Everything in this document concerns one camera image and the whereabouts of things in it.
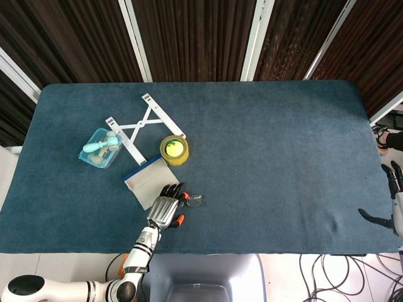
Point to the yellow-green tennis ball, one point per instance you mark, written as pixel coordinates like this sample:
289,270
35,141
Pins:
174,149

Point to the black-framed eyeglasses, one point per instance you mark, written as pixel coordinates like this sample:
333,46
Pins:
196,203

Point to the clear blue plastic container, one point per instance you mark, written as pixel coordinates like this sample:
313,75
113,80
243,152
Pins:
108,162

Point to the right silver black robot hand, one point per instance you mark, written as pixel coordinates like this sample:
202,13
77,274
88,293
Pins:
399,204

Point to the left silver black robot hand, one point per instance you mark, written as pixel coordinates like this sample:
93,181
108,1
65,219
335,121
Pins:
163,210

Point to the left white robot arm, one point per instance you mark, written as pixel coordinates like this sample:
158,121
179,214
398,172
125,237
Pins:
141,248

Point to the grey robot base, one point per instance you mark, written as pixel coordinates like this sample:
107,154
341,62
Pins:
204,270

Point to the yellow tape roll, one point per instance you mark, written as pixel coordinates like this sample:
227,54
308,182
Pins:
179,161

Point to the white black sneaker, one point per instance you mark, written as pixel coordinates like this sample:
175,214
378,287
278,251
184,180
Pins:
381,135

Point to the dark brown slatted screen panel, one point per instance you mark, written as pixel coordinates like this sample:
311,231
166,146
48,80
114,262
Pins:
195,37
69,41
292,37
378,53

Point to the mint handheld fan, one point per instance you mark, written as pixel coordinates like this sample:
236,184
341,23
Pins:
93,146

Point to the blue table cloth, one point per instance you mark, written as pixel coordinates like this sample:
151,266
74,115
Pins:
267,157

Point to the white folding laptop stand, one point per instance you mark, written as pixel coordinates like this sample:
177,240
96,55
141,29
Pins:
132,149

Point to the beige item inside container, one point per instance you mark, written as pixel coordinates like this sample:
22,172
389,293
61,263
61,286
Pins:
100,154

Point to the orange floor device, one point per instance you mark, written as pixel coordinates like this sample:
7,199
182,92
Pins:
123,264

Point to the white screen frame post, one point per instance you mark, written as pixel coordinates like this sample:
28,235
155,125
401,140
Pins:
256,41
330,41
387,110
135,41
19,77

